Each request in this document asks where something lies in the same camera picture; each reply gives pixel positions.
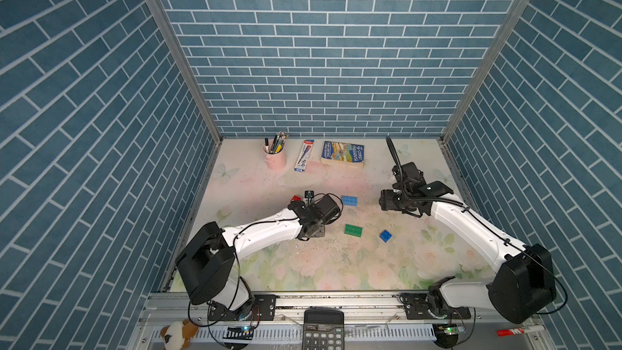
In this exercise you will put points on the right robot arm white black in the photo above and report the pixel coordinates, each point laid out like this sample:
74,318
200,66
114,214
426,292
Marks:
524,282

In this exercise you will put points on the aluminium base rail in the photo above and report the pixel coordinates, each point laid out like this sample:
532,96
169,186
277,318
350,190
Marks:
373,320

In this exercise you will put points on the pink pen holder cup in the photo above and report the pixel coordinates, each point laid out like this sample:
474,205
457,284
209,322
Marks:
276,161

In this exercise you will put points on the blue small lego brick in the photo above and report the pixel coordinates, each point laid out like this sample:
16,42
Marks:
385,236

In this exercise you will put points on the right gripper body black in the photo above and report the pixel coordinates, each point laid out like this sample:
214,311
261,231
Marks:
394,200

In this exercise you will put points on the red white marker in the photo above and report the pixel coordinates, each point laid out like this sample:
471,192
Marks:
521,330

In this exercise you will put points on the brown white plush toy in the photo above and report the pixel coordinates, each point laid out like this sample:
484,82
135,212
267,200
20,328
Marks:
177,336

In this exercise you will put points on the black calculator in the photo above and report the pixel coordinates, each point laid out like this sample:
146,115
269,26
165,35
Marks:
323,329

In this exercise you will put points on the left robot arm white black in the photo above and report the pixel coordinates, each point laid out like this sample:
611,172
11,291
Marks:
210,264

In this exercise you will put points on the white red pen box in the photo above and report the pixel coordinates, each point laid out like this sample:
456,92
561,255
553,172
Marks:
304,155

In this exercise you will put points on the blue long lego brick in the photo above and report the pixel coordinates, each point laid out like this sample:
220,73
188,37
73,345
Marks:
349,200

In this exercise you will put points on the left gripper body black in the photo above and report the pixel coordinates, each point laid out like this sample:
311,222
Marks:
320,232

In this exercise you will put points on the pens in cup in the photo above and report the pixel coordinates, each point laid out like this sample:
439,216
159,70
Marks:
276,144

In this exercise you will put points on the green long lego brick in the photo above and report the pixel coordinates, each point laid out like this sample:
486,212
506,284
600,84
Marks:
353,230

